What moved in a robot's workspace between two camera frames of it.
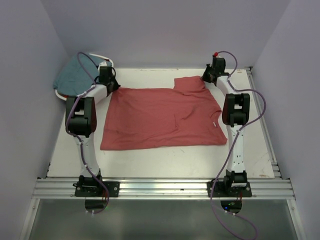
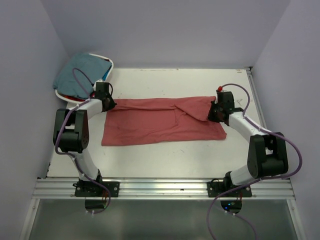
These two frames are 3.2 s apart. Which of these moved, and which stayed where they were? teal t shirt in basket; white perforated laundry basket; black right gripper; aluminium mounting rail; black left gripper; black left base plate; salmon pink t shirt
Moved: black right gripper; salmon pink t shirt; black left gripper
Stayed: white perforated laundry basket; black left base plate; teal t shirt in basket; aluminium mounting rail
